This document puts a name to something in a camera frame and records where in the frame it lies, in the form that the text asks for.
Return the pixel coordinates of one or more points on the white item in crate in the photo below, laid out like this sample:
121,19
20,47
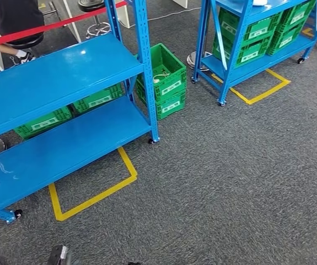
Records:
159,77

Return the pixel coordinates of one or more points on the black round stool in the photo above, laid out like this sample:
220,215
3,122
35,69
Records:
26,41
92,5

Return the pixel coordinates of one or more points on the person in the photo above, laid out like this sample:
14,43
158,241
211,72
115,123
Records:
14,14

